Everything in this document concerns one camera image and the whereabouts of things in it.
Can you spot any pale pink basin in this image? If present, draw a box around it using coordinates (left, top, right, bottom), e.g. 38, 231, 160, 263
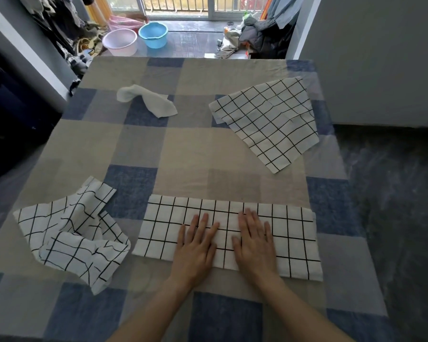
102, 28, 138, 57

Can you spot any dark blue suitcase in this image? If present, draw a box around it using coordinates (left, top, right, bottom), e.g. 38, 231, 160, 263
0, 46, 61, 196

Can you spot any plain white cloth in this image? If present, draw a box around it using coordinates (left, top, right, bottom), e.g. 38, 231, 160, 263
116, 84, 178, 119

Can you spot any heap of dark clothes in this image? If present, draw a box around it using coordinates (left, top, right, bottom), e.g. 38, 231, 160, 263
215, 16, 293, 60

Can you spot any person's left hand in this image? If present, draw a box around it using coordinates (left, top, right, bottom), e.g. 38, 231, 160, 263
168, 212, 221, 289

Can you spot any white black-checked cloth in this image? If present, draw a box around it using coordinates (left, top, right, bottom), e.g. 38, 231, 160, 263
132, 194, 324, 282
13, 176, 132, 295
208, 76, 320, 174

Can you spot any blue basin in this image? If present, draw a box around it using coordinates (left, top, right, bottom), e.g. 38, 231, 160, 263
138, 21, 169, 49

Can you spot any person's left forearm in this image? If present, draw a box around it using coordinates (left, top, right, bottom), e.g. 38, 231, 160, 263
107, 277, 193, 342

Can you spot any deep pink basin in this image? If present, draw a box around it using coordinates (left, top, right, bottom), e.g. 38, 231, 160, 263
108, 14, 145, 32

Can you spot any person's right hand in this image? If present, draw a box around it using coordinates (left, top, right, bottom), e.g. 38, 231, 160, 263
231, 208, 282, 285

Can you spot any yellow curtain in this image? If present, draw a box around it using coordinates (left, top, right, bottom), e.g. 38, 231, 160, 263
87, 0, 113, 22

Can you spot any person's right forearm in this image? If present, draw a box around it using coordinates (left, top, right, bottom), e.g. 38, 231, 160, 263
260, 275, 354, 342

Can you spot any blue beige plaid tablecloth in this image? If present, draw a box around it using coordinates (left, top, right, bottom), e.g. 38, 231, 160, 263
0, 56, 400, 342

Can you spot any pile of shoes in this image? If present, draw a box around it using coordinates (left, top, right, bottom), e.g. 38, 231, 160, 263
57, 31, 105, 96

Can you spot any rack of hanging clothes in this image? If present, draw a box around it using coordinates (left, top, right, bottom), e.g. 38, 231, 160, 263
18, 0, 100, 43

